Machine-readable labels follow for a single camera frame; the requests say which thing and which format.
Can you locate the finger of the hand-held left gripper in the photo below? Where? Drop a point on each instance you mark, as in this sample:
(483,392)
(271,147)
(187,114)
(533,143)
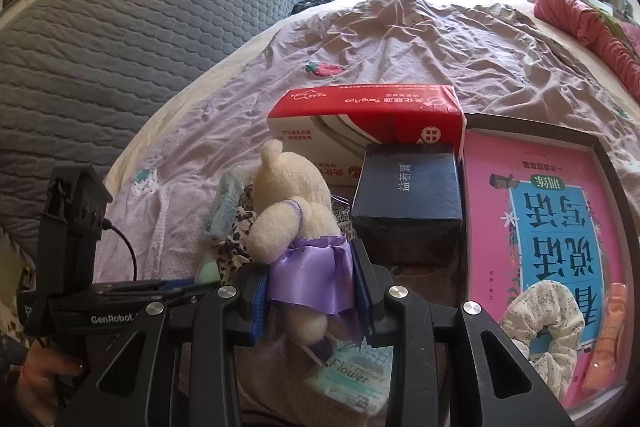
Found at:
(150,296)
(175,285)

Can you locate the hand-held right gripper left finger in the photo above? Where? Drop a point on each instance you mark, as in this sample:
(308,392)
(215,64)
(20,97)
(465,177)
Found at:
(257,313)

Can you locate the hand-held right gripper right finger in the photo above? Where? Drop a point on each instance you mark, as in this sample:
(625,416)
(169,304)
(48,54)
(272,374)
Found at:
(361,293)

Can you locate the green puff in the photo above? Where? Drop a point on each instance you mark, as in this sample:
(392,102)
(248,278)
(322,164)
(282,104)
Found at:
(207,272)

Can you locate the leopard print scrunchie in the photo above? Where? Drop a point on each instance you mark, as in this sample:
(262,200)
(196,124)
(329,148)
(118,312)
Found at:
(235,252)

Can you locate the cream teddy bear purple skirt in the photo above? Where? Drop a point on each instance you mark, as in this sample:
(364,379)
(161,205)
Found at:
(290,187)

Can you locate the pink book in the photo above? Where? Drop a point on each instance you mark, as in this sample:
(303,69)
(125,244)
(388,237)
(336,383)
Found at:
(607,157)
(485,232)

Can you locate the person's left hand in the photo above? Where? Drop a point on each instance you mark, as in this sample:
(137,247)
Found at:
(45,372)

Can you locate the pale green tissue pack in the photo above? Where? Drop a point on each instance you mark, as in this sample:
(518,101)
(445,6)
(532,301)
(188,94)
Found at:
(350,377)
(222,207)

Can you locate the dark blue box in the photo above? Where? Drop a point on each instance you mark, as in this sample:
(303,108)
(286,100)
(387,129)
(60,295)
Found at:
(405,192)

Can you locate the red and white tissue box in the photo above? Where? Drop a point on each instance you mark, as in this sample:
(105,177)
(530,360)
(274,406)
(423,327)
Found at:
(380,107)

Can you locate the white floral scrunchie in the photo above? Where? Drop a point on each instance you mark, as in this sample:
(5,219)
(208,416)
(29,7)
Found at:
(550,297)

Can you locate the grey quilted headboard cover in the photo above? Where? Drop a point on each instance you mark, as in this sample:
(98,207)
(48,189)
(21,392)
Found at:
(125,32)

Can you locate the orange scrunchie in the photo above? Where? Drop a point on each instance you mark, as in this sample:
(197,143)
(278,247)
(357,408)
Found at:
(607,337)

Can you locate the lilac bed sheet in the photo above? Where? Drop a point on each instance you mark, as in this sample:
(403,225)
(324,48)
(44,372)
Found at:
(400,37)

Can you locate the pink quilted blanket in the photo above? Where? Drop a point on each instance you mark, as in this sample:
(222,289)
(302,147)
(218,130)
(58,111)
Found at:
(575,14)

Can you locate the green patterned cloth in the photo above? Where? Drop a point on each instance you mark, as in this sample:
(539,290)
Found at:
(615,24)

